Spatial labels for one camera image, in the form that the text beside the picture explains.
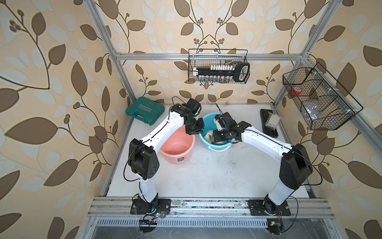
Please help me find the blue plastic bucket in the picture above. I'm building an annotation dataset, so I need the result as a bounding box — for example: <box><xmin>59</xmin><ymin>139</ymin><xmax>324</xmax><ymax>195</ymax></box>
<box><xmin>199</xmin><ymin>113</ymin><xmax>232</xmax><ymax>152</ymax></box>

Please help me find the yellow cloth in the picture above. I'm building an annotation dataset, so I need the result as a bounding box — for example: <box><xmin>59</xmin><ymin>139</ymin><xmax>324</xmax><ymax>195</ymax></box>
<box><xmin>207</xmin><ymin>129</ymin><xmax>229</xmax><ymax>146</ymax></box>

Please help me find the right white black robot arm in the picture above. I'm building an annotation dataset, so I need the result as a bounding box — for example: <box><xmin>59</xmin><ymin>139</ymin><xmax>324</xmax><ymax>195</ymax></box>
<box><xmin>213</xmin><ymin>112</ymin><xmax>313</xmax><ymax>215</ymax></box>

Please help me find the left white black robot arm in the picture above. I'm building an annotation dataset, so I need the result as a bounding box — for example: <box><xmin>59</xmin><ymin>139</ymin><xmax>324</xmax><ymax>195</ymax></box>
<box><xmin>127</xmin><ymin>98</ymin><xmax>205</xmax><ymax>211</ymax></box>

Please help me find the pink plastic bucket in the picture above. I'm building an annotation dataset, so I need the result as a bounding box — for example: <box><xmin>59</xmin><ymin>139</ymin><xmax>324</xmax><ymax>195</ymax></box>
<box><xmin>160</xmin><ymin>125</ymin><xmax>196</xmax><ymax>165</ymax></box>

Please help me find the black tray with plastic bag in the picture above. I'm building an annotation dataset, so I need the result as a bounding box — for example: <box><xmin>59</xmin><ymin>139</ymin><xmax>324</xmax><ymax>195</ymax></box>
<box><xmin>260</xmin><ymin>109</ymin><xmax>280</xmax><ymax>138</ymax></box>

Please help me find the green plastic tool case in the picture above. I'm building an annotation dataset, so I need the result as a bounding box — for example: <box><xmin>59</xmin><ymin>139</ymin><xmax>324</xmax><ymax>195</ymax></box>
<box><xmin>125</xmin><ymin>97</ymin><xmax>165</xmax><ymax>125</ymax></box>

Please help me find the black socket set holder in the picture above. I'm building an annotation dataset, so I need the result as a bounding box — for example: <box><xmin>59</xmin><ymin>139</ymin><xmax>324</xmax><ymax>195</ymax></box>
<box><xmin>191</xmin><ymin>62</ymin><xmax>250</xmax><ymax>84</ymax></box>

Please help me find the silver foil bag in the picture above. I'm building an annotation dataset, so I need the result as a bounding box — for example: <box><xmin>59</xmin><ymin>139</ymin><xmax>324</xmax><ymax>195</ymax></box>
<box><xmin>302</xmin><ymin>99</ymin><xmax>321</xmax><ymax>120</ymax></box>

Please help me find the black wire basket back wall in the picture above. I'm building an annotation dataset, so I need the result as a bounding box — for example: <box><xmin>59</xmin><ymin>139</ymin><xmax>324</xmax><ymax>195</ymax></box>
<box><xmin>188</xmin><ymin>48</ymin><xmax>250</xmax><ymax>85</ymax></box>

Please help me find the black wire basket wall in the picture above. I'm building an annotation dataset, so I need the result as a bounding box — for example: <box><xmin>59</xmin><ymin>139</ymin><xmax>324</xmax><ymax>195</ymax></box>
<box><xmin>188</xmin><ymin>48</ymin><xmax>250</xmax><ymax>85</ymax></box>
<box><xmin>283</xmin><ymin>62</ymin><xmax>364</xmax><ymax>130</ymax></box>

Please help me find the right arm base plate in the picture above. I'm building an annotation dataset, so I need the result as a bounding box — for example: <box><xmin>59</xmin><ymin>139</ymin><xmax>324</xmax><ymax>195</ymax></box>
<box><xmin>247</xmin><ymin>199</ymin><xmax>291</xmax><ymax>216</ymax></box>

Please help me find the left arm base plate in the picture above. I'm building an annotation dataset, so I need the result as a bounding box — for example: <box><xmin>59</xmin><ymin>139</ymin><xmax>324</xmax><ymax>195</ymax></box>
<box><xmin>130</xmin><ymin>197</ymin><xmax>171</xmax><ymax>215</ymax></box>

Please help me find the black wire basket right wall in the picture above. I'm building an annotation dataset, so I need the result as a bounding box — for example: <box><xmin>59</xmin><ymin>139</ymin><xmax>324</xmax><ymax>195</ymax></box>
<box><xmin>283</xmin><ymin>62</ymin><xmax>364</xmax><ymax>130</ymax></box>

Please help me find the aluminium front rail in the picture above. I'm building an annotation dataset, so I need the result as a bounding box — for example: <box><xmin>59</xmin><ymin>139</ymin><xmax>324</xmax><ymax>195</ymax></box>
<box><xmin>88</xmin><ymin>197</ymin><xmax>335</xmax><ymax>219</ymax></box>

